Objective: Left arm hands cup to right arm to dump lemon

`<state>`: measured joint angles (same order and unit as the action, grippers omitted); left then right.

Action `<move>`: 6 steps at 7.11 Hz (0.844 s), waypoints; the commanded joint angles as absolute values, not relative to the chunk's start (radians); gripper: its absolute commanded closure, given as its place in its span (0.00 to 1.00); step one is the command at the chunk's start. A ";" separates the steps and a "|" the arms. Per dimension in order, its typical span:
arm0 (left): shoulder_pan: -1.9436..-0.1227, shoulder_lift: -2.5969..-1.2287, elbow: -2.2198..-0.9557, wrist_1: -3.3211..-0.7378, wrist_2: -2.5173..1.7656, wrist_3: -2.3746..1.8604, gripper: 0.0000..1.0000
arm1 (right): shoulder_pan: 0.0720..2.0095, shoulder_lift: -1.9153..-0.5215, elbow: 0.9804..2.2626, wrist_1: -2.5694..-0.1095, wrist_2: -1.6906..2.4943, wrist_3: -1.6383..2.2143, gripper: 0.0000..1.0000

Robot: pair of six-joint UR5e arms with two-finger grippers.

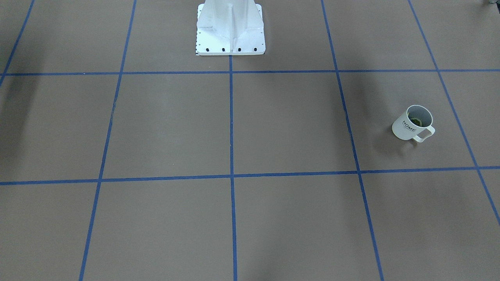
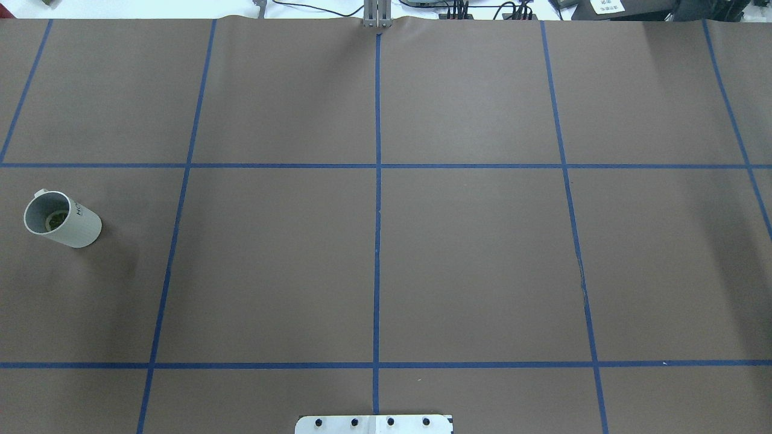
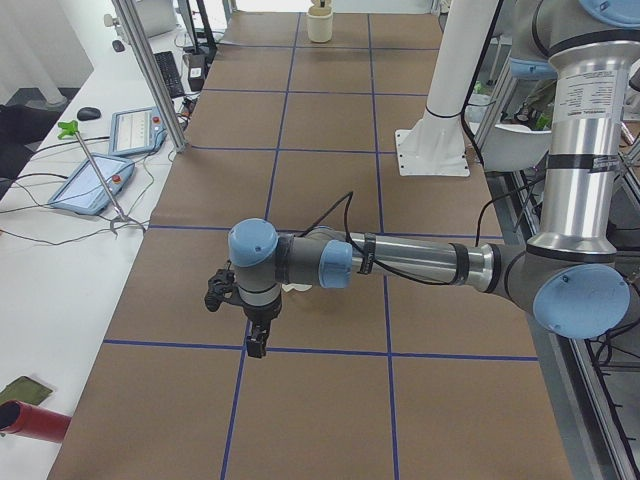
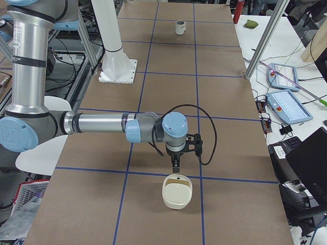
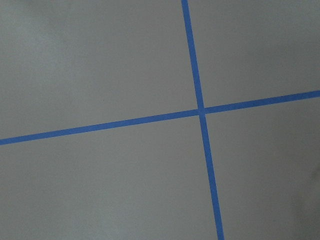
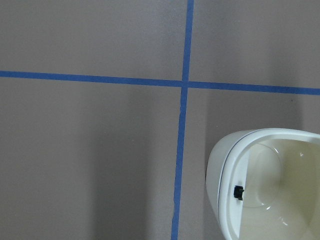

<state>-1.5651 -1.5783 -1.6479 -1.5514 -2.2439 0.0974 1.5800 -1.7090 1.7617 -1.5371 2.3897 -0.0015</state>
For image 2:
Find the lemon slice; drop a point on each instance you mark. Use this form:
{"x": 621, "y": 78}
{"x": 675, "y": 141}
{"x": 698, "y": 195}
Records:
{"x": 55, "y": 220}

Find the white cup with handle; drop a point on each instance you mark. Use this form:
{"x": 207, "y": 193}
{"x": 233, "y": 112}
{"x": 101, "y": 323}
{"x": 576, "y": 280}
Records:
{"x": 82, "y": 227}

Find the black box with label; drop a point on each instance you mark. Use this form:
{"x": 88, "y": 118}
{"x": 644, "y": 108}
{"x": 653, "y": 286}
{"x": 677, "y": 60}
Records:
{"x": 623, "y": 10}

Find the grey metal post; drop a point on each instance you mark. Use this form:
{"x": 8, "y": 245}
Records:
{"x": 377, "y": 14}

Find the white metal base plate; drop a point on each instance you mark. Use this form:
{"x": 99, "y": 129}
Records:
{"x": 405, "y": 423}

